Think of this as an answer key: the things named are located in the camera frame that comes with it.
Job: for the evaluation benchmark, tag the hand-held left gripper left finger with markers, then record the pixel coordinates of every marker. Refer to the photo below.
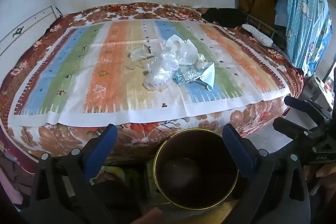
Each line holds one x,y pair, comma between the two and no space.
101,150

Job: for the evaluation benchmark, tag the dark metal bin gold rim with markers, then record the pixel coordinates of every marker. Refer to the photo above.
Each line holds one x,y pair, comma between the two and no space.
197,174

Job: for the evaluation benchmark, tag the white headboard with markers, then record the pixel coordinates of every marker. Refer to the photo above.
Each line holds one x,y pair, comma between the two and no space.
26,29

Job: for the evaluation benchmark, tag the person's right hand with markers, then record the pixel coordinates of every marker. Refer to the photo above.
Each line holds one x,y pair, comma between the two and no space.
325,174

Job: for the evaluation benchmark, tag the black cloth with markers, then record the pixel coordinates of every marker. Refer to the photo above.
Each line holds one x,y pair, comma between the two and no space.
225,16

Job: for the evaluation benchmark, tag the white rolled cloth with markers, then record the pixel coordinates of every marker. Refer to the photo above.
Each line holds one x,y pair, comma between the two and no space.
258,34

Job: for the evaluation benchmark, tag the clear packet red label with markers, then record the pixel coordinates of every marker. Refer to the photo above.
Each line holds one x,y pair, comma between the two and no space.
139,53

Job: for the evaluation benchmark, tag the blue printed curtain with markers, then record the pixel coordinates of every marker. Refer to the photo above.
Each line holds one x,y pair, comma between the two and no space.
307,16

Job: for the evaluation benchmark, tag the metal bed rail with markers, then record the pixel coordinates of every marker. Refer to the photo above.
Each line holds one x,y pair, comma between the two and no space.
262,26

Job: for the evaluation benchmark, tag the striped colourful mat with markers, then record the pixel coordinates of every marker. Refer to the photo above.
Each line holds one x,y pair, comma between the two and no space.
78,77

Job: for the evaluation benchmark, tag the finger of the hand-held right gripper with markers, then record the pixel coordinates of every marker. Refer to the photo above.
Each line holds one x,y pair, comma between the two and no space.
291,128
302,104

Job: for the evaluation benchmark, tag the blue printed plastic bag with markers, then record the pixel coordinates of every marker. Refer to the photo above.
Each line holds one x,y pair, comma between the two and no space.
183,77

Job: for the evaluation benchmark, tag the clear plastic bag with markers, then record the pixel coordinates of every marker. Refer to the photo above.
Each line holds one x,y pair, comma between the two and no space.
160,74

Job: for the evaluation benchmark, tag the small clear plastic wrapper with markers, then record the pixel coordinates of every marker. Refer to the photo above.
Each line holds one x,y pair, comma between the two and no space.
202,60

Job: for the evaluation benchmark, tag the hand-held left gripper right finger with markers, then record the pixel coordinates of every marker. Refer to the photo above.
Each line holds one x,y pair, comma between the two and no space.
237,150

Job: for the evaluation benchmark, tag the pink cloth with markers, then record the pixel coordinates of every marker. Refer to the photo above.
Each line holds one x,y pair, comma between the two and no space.
8,182

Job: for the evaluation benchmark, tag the white plastic bag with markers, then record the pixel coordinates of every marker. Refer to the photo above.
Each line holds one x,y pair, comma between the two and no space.
183,50

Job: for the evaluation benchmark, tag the green yellow printed bag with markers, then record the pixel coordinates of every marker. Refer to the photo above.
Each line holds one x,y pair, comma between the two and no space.
120,174

